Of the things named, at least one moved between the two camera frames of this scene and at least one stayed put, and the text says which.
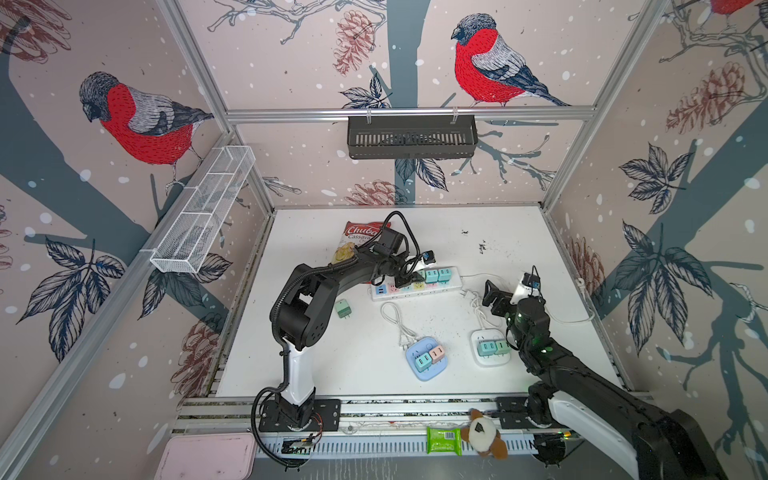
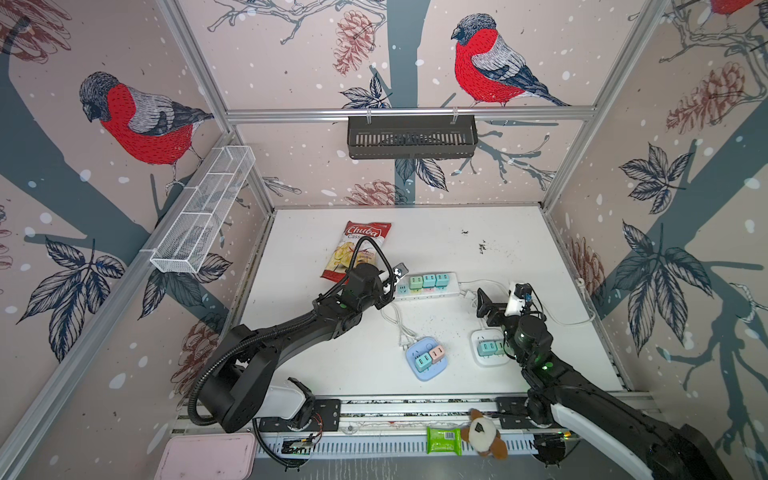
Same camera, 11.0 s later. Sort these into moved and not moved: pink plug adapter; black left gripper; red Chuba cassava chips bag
Moved: black left gripper
Not moved: pink plug adapter; red Chuba cassava chips bag
